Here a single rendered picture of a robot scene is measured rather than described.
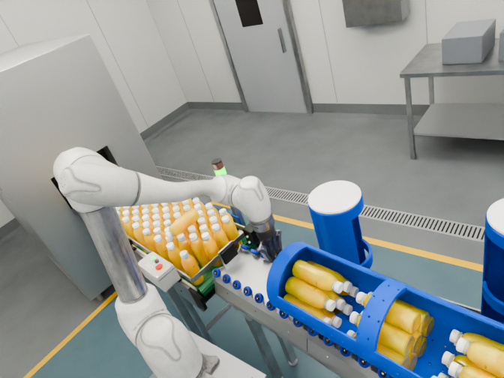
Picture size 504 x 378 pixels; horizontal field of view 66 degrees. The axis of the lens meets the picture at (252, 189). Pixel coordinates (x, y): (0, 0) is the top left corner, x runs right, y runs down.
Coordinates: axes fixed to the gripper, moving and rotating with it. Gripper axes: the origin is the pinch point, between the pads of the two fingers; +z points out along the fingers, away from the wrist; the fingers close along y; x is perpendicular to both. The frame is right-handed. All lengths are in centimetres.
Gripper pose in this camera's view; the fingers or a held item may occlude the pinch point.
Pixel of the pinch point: (277, 263)
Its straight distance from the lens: 160.0
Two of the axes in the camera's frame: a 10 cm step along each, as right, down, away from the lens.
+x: 6.8, 2.2, -7.0
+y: -6.7, 5.6, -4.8
